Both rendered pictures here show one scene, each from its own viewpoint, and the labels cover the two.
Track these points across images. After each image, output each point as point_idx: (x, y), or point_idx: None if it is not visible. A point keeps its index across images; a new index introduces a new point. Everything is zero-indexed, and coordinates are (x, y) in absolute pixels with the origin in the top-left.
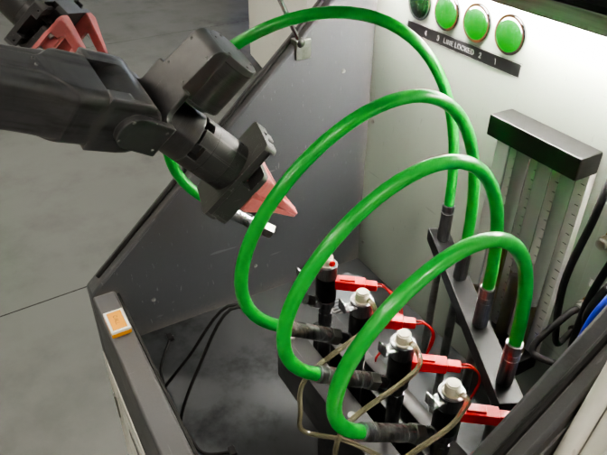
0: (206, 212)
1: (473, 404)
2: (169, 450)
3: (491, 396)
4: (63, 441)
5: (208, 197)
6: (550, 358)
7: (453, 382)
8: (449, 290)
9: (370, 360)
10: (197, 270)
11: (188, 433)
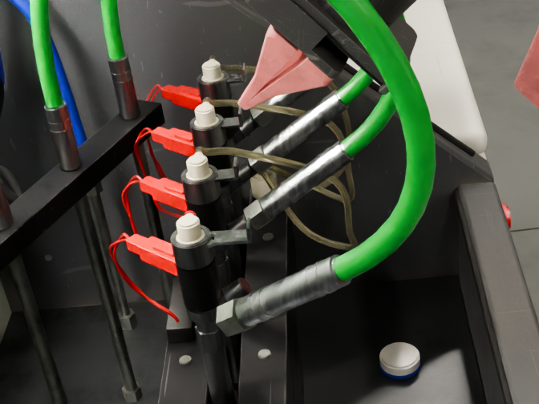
0: (413, 29)
1: (193, 92)
2: (537, 368)
3: (153, 122)
4: None
5: (398, 35)
6: (13, 184)
7: (210, 63)
8: (30, 232)
9: (183, 324)
10: None
11: (502, 386)
